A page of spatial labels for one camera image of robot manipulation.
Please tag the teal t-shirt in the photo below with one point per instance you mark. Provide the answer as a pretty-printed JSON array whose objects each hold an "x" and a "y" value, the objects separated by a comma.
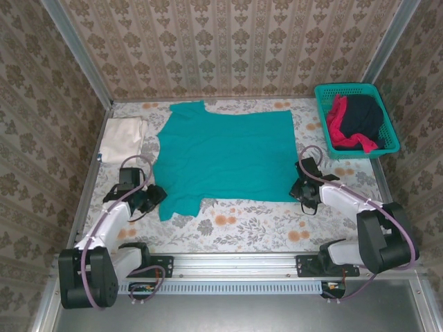
[{"x": 225, "y": 155}]

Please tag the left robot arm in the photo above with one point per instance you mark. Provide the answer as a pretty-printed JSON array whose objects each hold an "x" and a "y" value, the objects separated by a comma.
[{"x": 104, "y": 221}]

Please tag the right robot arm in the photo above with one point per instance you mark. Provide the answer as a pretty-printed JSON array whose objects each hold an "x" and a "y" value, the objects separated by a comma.
[{"x": 373, "y": 238}]

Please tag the folded white t-shirt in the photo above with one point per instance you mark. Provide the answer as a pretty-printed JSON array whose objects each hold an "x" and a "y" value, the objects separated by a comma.
[{"x": 121, "y": 138}]

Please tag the floral table cover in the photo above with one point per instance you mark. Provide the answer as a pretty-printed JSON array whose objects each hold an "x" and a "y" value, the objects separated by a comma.
[{"x": 242, "y": 228}]

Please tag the pink t-shirt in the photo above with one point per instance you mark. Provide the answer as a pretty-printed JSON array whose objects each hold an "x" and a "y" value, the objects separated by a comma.
[{"x": 341, "y": 110}]

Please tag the navy t-shirt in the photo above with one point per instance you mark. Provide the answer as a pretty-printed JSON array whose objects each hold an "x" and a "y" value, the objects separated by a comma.
[{"x": 363, "y": 114}]

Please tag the teal plastic basket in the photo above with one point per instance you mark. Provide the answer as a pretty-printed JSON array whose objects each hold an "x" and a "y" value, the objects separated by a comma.
[{"x": 349, "y": 90}]

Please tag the metal sheet panel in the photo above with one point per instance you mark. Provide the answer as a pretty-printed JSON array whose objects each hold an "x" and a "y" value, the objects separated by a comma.
[{"x": 235, "y": 314}]

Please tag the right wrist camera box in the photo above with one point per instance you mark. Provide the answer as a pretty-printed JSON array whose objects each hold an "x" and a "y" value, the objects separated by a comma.
[{"x": 311, "y": 167}]

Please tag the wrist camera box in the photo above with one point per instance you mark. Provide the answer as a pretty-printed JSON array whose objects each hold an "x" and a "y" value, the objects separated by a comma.
[
  {"x": 129, "y": 175},
  {"x": 311, "y": 167}
]

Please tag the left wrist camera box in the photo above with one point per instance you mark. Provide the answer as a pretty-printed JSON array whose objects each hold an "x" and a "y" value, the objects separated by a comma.
[{"x": 129, "y": 175}]

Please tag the aluminium mounting rail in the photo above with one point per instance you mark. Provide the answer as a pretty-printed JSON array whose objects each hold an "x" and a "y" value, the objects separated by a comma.
[{"x": 235, "y": 264}]

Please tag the aluminium frame post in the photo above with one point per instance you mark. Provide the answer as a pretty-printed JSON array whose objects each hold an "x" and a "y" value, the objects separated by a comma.
[
  {"x": 76, "y": 52},
  {"x": 391, "y": 41}
]

